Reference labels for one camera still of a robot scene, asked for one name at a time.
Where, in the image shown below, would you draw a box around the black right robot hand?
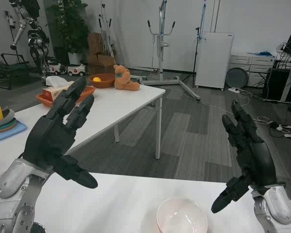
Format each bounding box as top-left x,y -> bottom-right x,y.
210,99 -> 286,214

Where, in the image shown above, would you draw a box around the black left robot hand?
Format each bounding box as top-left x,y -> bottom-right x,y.
22,77 -> 98,189

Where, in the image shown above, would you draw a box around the grey bowl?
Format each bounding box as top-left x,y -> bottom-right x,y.
0,108 -> 16,129

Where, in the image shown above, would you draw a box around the brown-orange plastic bowl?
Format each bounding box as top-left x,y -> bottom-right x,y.
89,74 -> 116,89

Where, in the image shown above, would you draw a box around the white bowl orange outside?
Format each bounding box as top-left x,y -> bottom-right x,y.
156,197 -> 209,233

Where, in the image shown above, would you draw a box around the light blue tray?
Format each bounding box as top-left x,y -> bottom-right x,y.
0,120 -> 28,143

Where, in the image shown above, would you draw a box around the green plate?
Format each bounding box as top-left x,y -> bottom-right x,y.
0,118 -> 17,132

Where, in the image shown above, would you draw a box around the orange woven basket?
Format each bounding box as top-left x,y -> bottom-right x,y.
36,84 -> 97,107

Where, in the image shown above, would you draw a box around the beige plate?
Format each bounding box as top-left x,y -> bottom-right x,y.
0,123 -> 17,134

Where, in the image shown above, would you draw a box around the tissue box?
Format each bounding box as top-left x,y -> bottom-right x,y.
42,75 -> 75,100

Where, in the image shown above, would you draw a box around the white toy car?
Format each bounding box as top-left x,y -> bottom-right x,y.
48,62 -> 66,75
67,63 -> 90,76

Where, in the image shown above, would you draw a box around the black metal bench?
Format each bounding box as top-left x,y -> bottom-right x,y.
0,53 -> 30,90

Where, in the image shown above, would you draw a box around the black equipment box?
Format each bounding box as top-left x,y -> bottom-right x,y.
262,67 -> 291,102

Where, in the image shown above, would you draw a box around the grey round disc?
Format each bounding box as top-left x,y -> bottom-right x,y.
226,67 -> 249,88

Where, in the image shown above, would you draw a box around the black silver humanoid robot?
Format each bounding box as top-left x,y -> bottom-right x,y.
3,0 -> 50,85

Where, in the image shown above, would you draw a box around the white folding table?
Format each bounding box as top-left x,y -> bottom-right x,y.
0,83 -> 166,161

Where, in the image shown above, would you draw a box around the brown cardboard boxes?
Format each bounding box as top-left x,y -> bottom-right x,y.
87,32 -> 116,76

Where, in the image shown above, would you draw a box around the white drawer unit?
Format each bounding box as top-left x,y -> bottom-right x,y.
229,54 -> 276,87

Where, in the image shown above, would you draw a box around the brown teddy bear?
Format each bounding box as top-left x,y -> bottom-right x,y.
113,64 -> 141,92

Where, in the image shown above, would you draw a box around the white cabinet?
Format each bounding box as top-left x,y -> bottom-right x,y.
194,31 -> 235,90

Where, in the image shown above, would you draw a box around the white hoist stand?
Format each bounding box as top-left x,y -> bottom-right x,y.
97,0 -> 115,58

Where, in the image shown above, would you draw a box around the green potted plant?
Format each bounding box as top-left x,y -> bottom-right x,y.
46,0 -> 90,66

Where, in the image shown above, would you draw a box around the black tripod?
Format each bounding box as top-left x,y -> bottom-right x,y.
181,26 -> 204,88

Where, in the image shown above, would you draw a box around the white gantry stand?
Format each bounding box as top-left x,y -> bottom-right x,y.
130,0 -> 201,100

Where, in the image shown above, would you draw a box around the blue rope pile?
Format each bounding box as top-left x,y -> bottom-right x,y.
247,50 -> 276,58

